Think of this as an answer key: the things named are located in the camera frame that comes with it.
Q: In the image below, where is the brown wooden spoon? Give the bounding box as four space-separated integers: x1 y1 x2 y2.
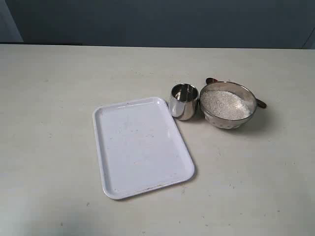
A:
205 77 267 109

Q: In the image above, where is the small steel cup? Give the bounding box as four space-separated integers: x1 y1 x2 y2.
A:
168 84 199 121

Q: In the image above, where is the steel bowl of rice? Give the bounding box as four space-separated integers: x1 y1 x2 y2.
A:
199 81 257 130

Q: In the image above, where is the white rectangular tray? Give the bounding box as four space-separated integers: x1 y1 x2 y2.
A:
93 97 195 200

